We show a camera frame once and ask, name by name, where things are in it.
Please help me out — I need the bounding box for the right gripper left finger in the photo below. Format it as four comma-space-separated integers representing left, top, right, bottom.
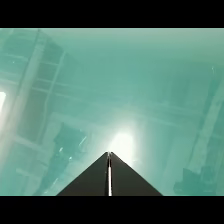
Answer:
56, 151, 110, 197

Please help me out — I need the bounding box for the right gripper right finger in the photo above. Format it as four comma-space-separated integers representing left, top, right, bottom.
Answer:
108, 151, 164, 197

